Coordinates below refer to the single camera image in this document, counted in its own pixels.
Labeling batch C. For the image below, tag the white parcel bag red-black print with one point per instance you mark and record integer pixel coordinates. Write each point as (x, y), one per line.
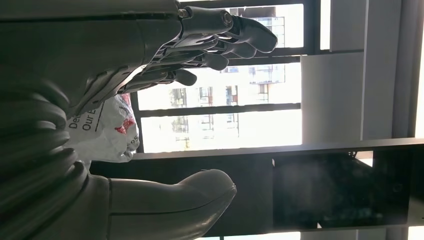
(106, 132)

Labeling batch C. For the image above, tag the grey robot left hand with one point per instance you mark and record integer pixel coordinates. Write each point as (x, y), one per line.
(82, 49)

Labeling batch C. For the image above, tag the pale office building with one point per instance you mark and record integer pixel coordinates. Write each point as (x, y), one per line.
(232, 89)

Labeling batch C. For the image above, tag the black window frame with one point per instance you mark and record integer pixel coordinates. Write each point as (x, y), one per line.
(218, 110)

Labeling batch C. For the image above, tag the black inbound scanner machine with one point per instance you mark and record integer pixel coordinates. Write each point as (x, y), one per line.
(331, 192)

